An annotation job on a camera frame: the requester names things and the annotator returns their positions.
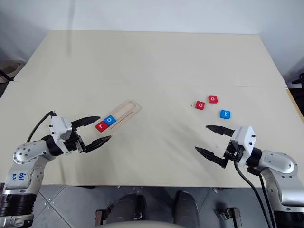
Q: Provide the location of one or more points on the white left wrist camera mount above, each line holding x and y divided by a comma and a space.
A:
58, 126

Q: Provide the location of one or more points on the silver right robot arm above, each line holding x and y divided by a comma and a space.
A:
280, 164

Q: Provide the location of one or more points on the wooden letter tray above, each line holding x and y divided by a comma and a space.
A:
128, 108

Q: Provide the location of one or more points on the blue tile letter o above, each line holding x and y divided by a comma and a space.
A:
112, 118

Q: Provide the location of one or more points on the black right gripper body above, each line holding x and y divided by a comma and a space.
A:
234, 153

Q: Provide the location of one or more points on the red tile letter o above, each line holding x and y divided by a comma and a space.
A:
211, 101

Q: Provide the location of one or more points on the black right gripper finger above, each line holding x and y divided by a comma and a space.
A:
210, 155
218, 129

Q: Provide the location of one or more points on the dark rounded shape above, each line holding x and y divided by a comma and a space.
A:
187, 206
126, 209

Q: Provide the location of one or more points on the beige round stool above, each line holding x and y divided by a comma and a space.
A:
10, 66

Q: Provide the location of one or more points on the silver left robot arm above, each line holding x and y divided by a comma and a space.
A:
23, 154

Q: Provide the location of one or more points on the blue tile letter t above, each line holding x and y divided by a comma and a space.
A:
222, 116

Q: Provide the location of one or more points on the red tile letter r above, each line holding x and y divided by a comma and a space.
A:
99, 128

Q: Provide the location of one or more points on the red tile letter b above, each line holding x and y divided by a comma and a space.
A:
198, 107

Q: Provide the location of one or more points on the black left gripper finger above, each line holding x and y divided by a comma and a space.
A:
88, 120
97, 143

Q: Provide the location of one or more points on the black stand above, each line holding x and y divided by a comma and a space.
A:
299, 80

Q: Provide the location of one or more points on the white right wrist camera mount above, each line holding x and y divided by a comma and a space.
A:
247, 136

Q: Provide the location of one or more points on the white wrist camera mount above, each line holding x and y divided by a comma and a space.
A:
247, 136
58, 126

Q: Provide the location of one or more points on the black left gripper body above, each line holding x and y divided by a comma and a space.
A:
71, 143

